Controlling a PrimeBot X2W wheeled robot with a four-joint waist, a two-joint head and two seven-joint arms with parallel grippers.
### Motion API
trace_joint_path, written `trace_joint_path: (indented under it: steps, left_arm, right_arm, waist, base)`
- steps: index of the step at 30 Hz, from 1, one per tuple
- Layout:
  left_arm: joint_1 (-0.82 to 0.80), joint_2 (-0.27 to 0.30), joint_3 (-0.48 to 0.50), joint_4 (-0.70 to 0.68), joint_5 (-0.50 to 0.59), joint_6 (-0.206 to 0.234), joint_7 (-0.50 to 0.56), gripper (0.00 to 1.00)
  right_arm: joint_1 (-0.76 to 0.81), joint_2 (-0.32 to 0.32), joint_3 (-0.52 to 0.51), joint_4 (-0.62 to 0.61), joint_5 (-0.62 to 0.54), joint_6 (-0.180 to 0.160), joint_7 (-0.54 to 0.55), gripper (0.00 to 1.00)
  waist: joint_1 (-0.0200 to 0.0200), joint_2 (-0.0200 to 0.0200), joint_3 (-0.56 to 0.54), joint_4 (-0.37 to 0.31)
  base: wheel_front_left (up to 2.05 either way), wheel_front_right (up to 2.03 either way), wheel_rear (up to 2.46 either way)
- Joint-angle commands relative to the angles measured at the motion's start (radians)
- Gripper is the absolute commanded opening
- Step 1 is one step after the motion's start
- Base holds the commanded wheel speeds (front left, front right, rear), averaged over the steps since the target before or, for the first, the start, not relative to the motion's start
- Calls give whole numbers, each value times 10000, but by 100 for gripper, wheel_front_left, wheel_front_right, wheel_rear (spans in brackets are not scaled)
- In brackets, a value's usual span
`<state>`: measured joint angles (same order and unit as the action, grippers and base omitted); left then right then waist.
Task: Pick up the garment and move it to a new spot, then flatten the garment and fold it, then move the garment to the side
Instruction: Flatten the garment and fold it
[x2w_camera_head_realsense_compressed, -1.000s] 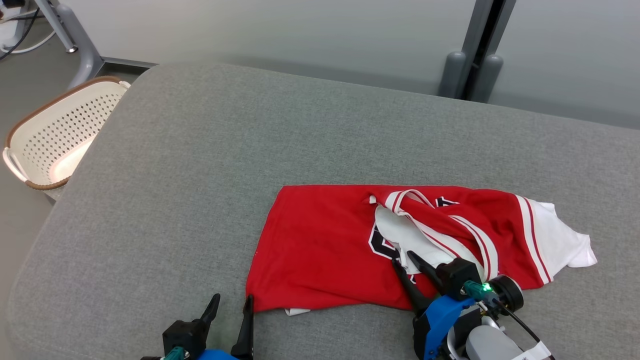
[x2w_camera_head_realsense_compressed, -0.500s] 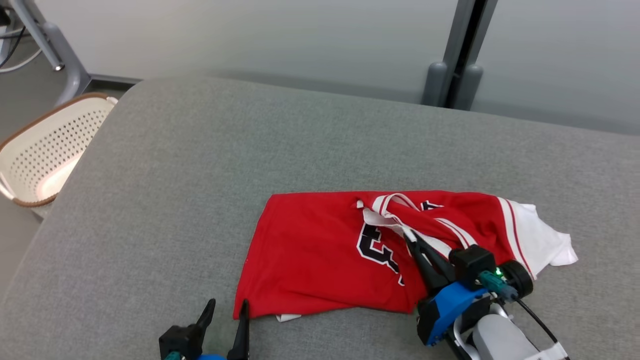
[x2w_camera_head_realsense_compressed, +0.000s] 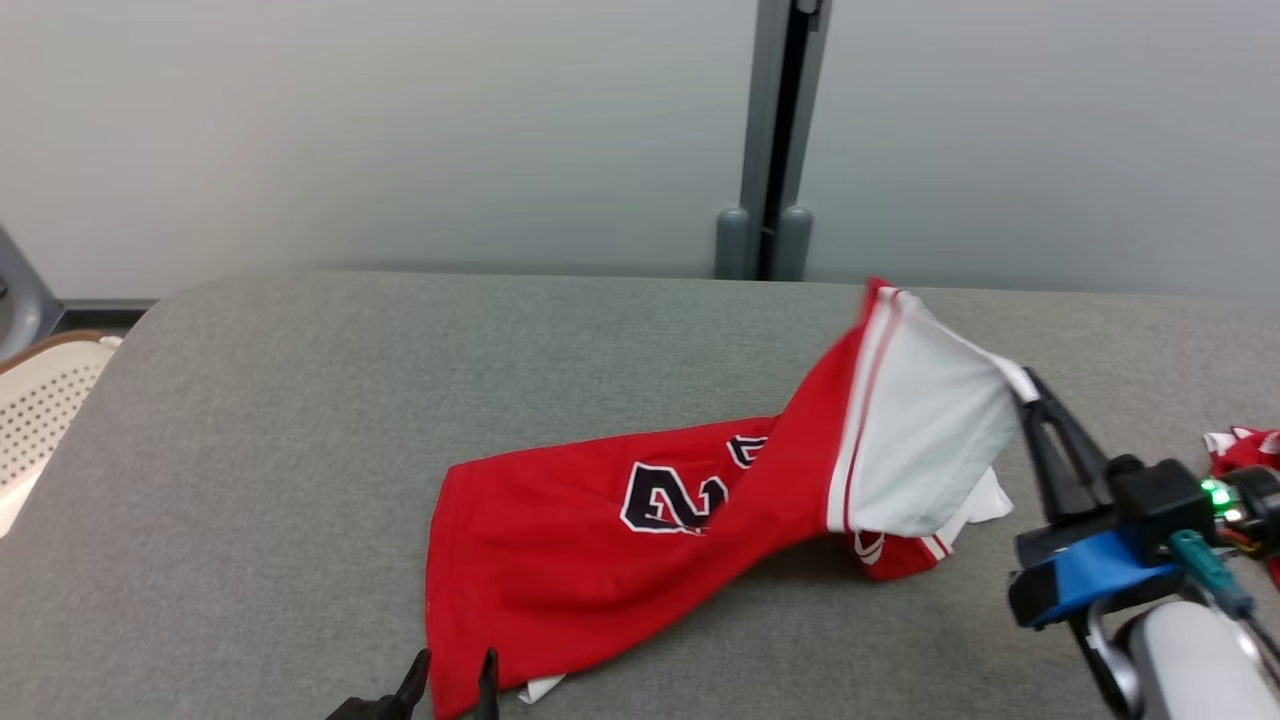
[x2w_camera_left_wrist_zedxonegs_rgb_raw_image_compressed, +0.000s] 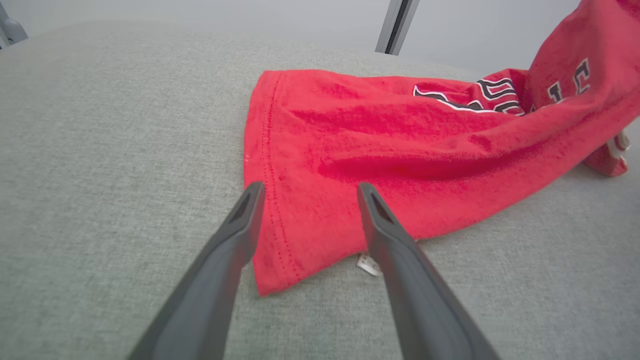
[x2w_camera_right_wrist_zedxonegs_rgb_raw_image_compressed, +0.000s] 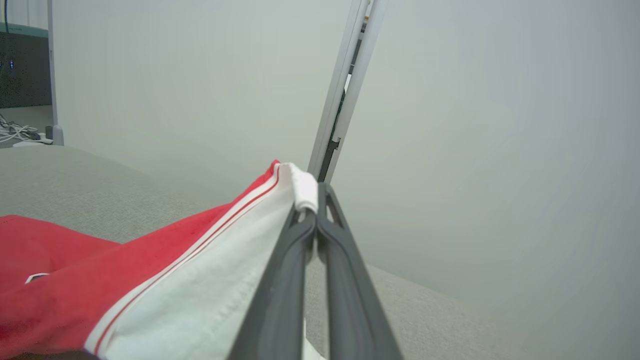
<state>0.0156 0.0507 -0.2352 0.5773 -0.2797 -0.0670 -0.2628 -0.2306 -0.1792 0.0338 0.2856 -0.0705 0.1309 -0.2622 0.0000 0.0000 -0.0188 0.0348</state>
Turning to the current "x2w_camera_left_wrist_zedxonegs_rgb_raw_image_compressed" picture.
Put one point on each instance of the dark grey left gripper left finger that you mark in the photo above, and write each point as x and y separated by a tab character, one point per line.
210	290

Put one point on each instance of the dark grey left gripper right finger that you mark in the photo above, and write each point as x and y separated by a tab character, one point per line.
420	300

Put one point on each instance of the red t-shirt with black lettering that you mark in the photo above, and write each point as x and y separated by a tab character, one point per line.
375	140

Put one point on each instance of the grey rounded floor fixture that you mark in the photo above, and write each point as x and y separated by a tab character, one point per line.
11	30

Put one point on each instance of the grey vertical partition frame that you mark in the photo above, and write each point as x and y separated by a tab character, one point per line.
395	25

